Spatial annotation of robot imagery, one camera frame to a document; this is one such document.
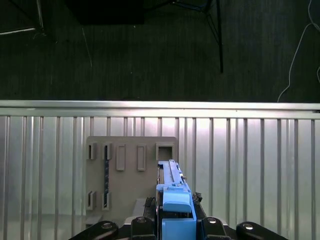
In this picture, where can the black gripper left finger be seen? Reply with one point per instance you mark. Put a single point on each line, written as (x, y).
(142, 227)

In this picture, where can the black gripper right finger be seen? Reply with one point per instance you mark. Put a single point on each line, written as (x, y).
(210, 227)

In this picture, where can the hard disk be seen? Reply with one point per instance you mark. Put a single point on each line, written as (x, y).
(175, 200)

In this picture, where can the grey parts rack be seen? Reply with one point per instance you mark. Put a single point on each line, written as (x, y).
(130, 182)

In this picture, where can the black box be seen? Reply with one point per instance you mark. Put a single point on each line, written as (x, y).
(107, 12)

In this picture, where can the black metal desk frame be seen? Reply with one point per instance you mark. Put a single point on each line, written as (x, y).
(220, 50)

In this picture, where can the grey metal frame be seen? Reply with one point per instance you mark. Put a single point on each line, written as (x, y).
(39, 15)

